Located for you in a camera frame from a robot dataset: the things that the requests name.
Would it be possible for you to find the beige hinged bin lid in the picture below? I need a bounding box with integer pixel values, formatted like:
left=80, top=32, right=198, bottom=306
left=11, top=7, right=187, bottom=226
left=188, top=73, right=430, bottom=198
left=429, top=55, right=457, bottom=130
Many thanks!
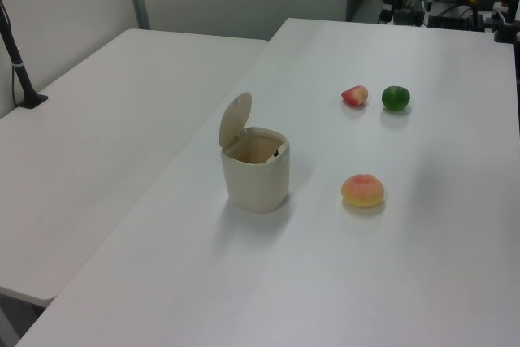
left=219, top=91, right=254, bottom=148

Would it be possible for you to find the beige plastic garbage bin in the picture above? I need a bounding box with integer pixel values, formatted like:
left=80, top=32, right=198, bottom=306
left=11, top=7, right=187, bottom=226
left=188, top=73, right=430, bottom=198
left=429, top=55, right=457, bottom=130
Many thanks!
left=219, top=91, right=291, bottom=214

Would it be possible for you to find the black equipment box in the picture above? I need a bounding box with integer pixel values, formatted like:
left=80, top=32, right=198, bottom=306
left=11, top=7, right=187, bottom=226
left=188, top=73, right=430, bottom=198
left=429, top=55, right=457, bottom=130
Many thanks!
left=426, top=0, right=485, bottom=32

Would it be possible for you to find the green toy lime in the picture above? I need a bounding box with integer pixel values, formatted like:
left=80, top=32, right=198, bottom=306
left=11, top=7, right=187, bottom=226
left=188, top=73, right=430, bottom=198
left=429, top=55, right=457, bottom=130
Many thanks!
left=381, top=85, right=411, bottom=112

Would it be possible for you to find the red bitten toy apple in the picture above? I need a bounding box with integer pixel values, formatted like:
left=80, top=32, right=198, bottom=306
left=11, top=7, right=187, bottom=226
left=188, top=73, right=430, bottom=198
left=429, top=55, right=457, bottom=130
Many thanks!
left=340, top=85, right=370, bottom=108

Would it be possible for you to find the black tripod clamp rig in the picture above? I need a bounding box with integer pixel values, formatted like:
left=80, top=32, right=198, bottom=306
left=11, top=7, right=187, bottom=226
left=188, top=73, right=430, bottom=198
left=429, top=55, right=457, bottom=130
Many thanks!
left=483, top=0, right=520, bottom=44

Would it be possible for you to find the orange yellow toy peach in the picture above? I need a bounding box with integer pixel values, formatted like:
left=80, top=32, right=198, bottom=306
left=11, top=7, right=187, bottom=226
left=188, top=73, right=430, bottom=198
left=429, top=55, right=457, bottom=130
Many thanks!
left=340, top=173, right=385, bottom=208

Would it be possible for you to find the black camera stand pole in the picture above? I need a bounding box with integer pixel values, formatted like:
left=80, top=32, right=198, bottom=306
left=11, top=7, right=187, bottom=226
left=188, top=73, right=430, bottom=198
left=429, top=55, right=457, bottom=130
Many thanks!
left=0, top=0, right=49, bottom=110

